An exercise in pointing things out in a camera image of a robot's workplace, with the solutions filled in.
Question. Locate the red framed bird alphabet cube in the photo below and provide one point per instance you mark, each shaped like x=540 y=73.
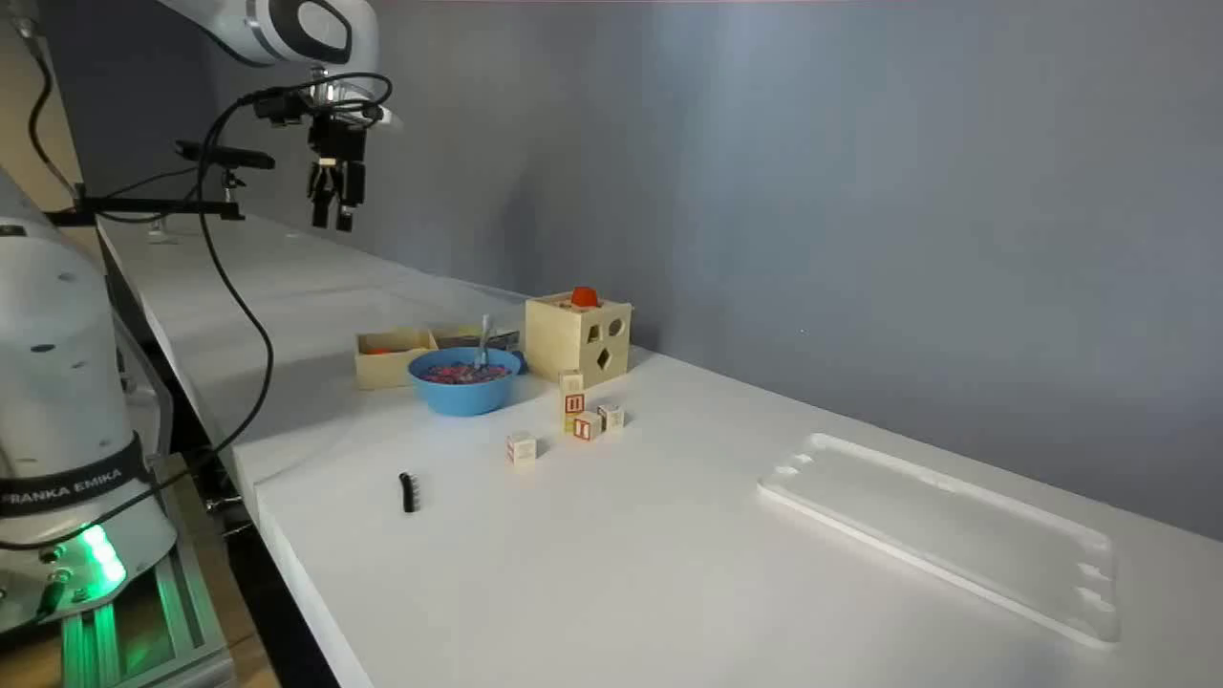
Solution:
x=521 y=447

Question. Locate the wooden shape sorter box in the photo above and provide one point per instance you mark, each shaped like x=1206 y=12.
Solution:
x=558 y=338

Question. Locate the blue plastic bowl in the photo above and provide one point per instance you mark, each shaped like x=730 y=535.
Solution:
x=464 y=399

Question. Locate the metal robot mounting plate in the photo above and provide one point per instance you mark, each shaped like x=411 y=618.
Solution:
x=138 y=636

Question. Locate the clear plastic bin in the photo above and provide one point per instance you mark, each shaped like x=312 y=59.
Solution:
x=453 y=338

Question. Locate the wooden cube with triangle letter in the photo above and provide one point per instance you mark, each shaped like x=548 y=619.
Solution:
x=576 y=404

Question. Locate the open wooden box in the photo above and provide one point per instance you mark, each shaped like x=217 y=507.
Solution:
x=387 y=370

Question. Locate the black marker pen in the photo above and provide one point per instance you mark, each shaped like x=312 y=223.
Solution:
x=408 y=496

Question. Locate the red cylinder block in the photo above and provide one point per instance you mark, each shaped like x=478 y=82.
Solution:
x=587 y=297

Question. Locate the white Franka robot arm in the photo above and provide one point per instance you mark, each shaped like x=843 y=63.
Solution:
x=61 y=356

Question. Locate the metal spoon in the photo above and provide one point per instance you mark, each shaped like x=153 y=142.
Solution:
x=483 y=338

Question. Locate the wooden cube with swirl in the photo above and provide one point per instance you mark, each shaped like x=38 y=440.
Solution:
x=587 y=427

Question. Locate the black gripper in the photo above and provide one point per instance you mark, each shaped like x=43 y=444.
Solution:
x=338 y=148

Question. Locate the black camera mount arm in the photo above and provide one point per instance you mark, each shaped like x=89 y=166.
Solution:
x=153 y=208

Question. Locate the black stereo camera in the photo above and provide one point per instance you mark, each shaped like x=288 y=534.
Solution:
x=225 y=154

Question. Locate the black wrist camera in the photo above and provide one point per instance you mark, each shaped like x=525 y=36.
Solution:
x=283 y=105

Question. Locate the multicoloured candy beads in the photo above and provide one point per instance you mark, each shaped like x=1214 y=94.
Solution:
x=461 y=374

